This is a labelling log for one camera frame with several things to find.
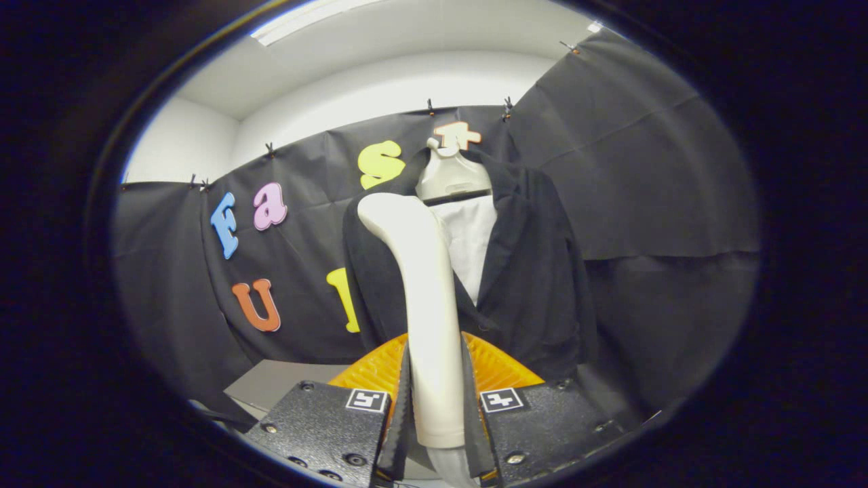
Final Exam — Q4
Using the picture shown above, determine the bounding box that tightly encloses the white mannequin torso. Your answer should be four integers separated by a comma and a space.
415, 137, 499, 307

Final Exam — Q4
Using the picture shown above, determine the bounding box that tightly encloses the row of black cloth clips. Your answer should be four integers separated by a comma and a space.
122, 39, 580, 192

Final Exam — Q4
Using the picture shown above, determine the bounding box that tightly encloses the white garment steamer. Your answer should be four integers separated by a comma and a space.
357, 192, 479, 488

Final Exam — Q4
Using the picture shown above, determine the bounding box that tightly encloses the black jacket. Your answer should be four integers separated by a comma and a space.
342, 146, 599, 380

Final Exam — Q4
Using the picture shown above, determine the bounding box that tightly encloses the grey drawer cabinet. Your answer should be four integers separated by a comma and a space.
224, 359, 353, 421

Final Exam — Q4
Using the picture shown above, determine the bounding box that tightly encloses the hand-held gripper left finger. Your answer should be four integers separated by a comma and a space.
243, 332, 413, 488

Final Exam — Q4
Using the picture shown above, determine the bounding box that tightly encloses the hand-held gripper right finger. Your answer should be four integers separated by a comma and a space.
461, 332, 626, 487

